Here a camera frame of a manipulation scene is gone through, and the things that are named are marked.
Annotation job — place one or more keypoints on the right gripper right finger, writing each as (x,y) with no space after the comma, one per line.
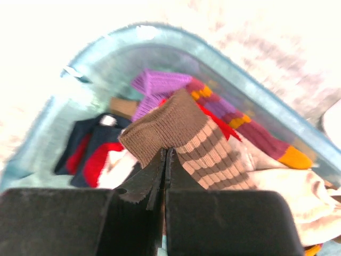
(224,222)

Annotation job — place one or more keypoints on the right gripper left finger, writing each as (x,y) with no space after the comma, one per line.
(127,220)

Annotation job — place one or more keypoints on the brown striped sock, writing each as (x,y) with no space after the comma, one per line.
(200,145)

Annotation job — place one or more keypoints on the navy red sock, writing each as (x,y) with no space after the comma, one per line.
(88,146)

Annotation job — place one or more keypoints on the cream white sock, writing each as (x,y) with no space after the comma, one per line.
(314,204)

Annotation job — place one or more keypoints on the purple striped sock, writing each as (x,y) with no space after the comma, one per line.
(157,86)

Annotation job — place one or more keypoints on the teal plastic basket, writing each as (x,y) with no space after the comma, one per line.
(98,80)

